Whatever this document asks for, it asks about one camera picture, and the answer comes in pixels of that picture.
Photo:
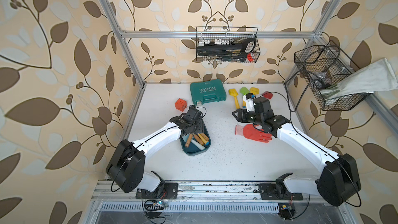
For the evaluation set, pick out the white cloth bag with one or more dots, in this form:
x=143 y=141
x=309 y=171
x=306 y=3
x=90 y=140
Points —
x=378 y=76

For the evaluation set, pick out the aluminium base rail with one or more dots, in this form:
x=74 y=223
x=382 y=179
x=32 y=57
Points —
x=203 y=197

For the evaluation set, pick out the red work glove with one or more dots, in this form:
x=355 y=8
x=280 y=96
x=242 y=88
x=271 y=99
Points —
x=251 y=133

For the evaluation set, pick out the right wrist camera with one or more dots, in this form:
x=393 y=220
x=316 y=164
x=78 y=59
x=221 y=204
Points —
x=248 y=100

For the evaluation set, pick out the red shovel wooden handle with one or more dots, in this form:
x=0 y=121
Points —
x=267 y=95

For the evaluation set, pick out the right wire basket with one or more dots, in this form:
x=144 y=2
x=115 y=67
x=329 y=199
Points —
x=322 y=68

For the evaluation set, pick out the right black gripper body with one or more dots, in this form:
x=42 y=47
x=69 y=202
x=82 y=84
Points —
x=250 y=116

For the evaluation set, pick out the black handheld tool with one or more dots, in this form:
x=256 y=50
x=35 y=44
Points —
x=244 y=47

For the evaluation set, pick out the red cube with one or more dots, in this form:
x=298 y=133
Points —
x=181 y=105

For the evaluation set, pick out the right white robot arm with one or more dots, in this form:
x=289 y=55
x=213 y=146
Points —
x=338 y=177

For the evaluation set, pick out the green trowel wooden handle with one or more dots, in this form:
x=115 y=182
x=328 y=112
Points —
x=188 y=141

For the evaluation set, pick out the wire basket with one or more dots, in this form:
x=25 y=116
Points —
x=322 y=68
x=226 y=35

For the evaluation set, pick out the yellow shovel blue handle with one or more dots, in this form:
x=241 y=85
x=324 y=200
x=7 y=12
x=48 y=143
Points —
x=234 y=94

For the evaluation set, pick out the yellow shovel wooden handle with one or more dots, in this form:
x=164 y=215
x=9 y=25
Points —
x=254 y=90

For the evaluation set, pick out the back wire basket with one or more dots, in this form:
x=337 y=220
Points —
x=226 y=35

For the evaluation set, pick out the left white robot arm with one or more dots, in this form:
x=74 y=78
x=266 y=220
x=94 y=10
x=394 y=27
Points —
x=127 y=166

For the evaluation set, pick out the teal storage box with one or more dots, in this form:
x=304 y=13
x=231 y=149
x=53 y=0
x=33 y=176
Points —
x=202 y=138

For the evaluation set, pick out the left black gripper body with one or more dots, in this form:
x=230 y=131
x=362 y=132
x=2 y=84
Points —
x=198 y=128

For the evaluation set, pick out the green tool case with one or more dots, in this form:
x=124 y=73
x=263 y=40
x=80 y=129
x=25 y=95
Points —
x=207 y=92

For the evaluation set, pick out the green shovel orange handle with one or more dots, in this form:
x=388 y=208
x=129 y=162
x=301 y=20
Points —
x=244 y=91

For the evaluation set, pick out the light blue shovel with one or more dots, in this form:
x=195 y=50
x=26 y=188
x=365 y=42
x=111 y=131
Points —
x=195 y=145

